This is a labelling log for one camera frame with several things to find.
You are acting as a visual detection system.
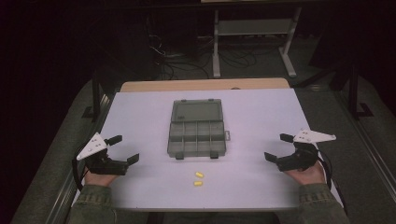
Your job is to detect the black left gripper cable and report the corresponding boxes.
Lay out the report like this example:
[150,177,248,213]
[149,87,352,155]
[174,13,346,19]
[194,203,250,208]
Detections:
[71,145,92,191]

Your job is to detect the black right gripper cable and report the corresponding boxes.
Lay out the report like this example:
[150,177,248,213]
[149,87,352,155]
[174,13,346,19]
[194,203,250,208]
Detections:
[317,149,348,216]

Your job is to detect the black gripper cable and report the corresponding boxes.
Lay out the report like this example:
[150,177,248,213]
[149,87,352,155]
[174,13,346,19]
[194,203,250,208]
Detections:
[317,149,348,216]
[71,145,92,191]

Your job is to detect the person's left hand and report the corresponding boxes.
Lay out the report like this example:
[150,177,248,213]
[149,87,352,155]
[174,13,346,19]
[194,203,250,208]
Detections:
[84,169,120,188]

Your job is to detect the black cables on floor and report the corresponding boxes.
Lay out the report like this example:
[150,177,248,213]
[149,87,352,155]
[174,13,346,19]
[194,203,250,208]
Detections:
[148,33,260,81]

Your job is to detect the black metal stand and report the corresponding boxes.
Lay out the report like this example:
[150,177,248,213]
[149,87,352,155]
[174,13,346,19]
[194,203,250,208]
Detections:
[347,61,375,121]
[81,74,105,123]

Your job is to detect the person's right hand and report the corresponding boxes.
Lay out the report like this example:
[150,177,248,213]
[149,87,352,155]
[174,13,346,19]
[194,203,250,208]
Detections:
[284,161,327,187]

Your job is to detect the white metal desk frame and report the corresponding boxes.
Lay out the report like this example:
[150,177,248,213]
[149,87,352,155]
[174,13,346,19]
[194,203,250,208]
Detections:
[212,7,303,79]

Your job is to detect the grey transparent compartment box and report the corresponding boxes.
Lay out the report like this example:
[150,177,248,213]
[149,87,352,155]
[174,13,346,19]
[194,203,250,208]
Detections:
[166,98,232,161]

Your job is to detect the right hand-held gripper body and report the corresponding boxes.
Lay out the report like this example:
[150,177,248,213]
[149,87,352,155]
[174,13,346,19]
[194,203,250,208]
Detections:
[276,128,337,173]

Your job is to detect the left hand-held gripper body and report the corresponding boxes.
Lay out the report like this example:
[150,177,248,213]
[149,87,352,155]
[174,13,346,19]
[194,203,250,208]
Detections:
[76,132,130,176]

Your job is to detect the wooden table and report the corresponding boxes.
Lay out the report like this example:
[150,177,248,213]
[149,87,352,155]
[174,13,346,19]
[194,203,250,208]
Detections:
[120,77,291,93]

